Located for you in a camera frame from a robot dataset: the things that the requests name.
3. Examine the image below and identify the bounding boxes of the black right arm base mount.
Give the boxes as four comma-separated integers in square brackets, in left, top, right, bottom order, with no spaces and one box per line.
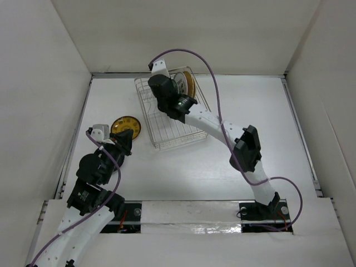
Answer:
[236,201,293,233]

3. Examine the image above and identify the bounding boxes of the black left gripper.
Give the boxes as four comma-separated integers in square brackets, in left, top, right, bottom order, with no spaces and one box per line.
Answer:
[101,128,134,183]

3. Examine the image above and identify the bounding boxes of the yellow woven pattern plate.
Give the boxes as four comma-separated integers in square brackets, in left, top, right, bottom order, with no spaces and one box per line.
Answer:
[183,71,196,98]

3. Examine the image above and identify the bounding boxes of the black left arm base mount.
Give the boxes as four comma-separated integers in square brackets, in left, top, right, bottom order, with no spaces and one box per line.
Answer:
[101,202,142,234]

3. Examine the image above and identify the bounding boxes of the metal wire dish rack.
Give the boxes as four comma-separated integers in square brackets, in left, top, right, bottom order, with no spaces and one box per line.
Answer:
[134,74,207,150]

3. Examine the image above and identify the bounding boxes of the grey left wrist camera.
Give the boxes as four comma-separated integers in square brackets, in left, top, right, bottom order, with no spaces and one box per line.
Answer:
[88,124,110,142]

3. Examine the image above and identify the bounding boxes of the white plate red characters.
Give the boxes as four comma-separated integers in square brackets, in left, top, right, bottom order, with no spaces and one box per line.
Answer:
[174,72,187,95]

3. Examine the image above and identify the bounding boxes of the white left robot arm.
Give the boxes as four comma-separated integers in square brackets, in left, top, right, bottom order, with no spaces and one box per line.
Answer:
[29,125,134,266]

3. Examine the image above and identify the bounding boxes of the yellow brown patterned plate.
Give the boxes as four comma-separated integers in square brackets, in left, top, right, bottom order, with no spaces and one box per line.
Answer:
[111,116,142,140]

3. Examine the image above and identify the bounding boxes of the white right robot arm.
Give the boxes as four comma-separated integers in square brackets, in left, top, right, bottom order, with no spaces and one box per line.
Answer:
[148,74,280,219]

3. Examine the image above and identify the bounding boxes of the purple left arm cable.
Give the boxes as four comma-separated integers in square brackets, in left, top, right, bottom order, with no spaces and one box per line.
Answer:
[26,130,122,267]

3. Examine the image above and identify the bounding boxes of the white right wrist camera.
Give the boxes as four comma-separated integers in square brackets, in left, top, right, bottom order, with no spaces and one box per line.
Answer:
[149,58,169,77]

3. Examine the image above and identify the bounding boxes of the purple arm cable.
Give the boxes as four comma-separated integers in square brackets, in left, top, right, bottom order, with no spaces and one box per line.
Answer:
[26,130,122,267]
[149,49,303,232]

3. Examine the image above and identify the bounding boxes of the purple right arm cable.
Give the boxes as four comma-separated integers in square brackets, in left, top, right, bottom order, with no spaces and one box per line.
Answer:
[149,49,303,232]

